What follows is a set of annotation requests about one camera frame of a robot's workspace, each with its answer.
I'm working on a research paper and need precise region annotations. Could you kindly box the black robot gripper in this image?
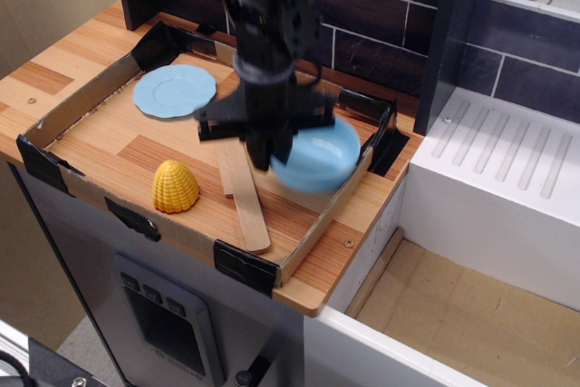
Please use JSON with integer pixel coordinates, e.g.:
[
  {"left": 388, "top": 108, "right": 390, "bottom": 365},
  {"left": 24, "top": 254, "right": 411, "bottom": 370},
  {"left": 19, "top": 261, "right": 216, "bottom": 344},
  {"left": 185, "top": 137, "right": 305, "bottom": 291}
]
[{"left": 193, "top": 75, "right": 336, "bottom": 171}]

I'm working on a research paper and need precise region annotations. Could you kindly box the light blue plastic bowl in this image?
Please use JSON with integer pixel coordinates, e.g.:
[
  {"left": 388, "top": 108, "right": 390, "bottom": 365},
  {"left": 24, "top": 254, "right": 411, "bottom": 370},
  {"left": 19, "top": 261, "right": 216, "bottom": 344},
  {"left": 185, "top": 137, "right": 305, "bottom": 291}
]
[{"left": 270, "top": 117, "right": 361, "bottom": 193}]

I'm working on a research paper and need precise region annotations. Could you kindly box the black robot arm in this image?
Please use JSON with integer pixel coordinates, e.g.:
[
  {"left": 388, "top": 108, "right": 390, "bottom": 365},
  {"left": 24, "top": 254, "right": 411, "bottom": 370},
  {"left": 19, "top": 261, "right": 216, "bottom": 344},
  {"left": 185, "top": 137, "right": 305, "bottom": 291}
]
[{"left": 193, "top": 0, "right": 336, "bottom": 171}]

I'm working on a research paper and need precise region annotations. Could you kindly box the light blue scalloped plate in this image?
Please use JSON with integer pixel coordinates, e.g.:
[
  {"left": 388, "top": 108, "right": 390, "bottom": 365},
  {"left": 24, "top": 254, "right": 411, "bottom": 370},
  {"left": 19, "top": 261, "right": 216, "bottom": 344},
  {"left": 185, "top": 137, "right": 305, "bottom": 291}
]
[{"left": 133, "top": 64, "right": 217, "bottom": 119}]

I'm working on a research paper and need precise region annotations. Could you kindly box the wooden toy knife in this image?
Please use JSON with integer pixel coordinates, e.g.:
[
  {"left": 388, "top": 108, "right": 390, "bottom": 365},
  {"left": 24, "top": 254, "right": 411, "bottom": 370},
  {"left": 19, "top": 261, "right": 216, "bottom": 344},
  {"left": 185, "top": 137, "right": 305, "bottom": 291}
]
[{"left": 214, "top": 139, "right": 271, "bottom": 254}]

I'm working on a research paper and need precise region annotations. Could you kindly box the yellow toy corn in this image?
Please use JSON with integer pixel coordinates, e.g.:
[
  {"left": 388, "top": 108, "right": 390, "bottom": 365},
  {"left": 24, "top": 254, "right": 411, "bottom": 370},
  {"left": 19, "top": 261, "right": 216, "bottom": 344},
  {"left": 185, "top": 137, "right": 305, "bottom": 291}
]
[{"left": 152, "top": 160, "right": 200, "bottom": 214}]

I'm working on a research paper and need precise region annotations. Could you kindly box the taped cardboard tray border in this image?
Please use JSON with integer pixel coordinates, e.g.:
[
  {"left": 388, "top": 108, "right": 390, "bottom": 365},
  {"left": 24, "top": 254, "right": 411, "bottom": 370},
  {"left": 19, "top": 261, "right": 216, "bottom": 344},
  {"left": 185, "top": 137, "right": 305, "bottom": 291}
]
[{"left": 17, "top": 23, "right": 421, "bottom": 312}]

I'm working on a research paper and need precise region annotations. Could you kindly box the grey toy oven front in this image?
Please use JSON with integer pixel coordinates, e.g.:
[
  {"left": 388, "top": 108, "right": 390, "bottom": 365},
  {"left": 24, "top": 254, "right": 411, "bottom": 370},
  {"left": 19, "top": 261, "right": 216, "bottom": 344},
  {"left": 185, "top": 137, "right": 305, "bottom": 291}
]
[{"left": 14, "top": 169, "right": 305, "bottom": 386}]

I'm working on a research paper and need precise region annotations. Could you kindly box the white toy sink basin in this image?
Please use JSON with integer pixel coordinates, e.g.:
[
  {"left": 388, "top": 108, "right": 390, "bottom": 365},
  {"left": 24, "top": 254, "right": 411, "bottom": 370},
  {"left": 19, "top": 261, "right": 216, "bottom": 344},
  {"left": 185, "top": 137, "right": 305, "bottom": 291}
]
[{"left": 304, "top": 89, "right": 579, "bottom": 386}]

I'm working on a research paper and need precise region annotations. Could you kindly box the dark grey vertical post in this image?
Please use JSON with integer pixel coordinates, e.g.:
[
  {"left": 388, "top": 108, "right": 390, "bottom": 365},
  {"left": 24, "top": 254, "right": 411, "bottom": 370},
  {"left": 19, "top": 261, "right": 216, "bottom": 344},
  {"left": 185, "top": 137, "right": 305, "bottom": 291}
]
[{"left": 414, "top": 0, "right": 477, "bottom": 135}]

